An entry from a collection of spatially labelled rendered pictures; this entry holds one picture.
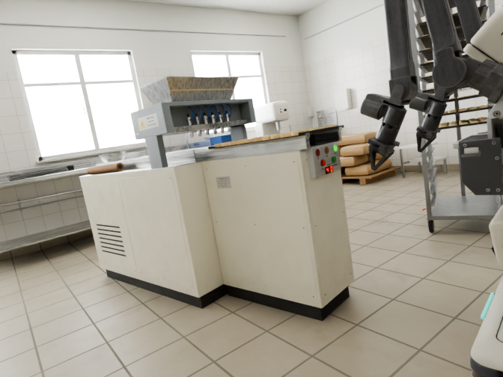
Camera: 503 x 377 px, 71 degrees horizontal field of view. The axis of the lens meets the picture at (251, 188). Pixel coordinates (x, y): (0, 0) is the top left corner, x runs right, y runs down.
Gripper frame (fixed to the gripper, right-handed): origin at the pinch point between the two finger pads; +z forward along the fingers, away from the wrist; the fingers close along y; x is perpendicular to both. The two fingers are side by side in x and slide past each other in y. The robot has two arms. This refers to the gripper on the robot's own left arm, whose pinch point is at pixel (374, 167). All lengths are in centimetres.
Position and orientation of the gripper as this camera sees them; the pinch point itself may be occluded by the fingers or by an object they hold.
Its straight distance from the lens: 119.8
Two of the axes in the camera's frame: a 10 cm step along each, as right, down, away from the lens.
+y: -6.7, 2.0, -7.1
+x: 7.2, 4.3, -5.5
